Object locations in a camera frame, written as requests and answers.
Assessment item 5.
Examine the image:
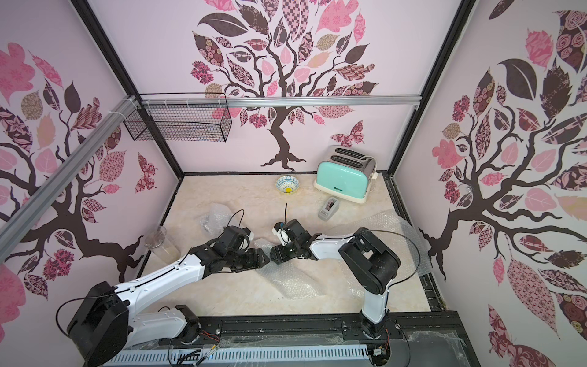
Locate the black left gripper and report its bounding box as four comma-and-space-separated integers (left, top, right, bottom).
226, 248, 272, 273

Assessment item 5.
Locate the bubble wrap sheet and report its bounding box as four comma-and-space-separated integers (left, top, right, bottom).
199, 203, 232, 237
257, 209, 432, 300

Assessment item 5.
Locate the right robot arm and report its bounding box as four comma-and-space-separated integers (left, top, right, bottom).
270, 220, 401, 339

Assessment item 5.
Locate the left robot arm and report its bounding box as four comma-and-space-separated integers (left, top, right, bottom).
67, 245, 270, 366

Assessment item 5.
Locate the grey tape dispenser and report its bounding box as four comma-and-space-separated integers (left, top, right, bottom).
317, 197, 340, 221

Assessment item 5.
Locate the clear drinking glass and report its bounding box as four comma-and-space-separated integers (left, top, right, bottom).
143, 226, 180, 265

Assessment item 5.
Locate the yellow dotted ceramic bowl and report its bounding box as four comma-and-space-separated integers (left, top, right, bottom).
276, 175, 301, 194

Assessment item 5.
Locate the mint green toaster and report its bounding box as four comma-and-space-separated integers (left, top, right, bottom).
313, 145, 378, 204

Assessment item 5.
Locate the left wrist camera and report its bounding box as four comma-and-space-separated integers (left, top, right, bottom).
214, 226, 253, 256

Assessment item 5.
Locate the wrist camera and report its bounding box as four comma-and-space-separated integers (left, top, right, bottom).
272, 222, 290, 246
214, 226, 253, 256

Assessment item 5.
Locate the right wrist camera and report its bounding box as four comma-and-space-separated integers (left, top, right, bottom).
272, 222, 290, 246

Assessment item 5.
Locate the white slotted cable duct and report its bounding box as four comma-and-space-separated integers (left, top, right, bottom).
105, 345, 370, 366

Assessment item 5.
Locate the black wire basket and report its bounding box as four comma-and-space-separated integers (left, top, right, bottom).
124, 92, 232, 142

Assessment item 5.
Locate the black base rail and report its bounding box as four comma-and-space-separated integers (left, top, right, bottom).
160, 311, 466, 346

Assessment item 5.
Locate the aluminium rail back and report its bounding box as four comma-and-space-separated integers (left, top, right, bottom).
141, 95, 422, 108

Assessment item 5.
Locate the aluminium rail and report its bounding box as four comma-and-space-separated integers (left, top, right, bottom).
141, 95, 422, 108
1, 96, 138, 261

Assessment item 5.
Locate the aluminium rail left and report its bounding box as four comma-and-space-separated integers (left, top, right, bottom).
1, 96, 138, 261

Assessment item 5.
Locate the black corner frame post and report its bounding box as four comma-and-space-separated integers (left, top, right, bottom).
70, 0, 185, 180

